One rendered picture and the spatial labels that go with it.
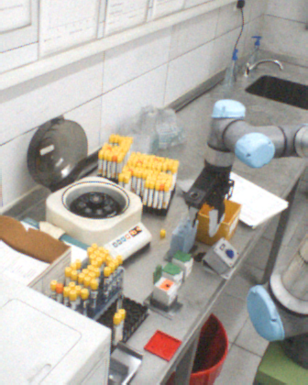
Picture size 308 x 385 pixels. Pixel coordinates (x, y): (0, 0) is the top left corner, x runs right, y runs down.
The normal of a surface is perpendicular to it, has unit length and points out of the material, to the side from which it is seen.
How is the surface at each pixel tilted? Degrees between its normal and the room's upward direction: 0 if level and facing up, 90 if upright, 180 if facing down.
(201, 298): 0
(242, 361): 0
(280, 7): 90
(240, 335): 0
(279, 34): 90
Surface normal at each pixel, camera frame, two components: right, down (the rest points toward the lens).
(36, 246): -0.45, 0.52
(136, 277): 0.11, -0.84
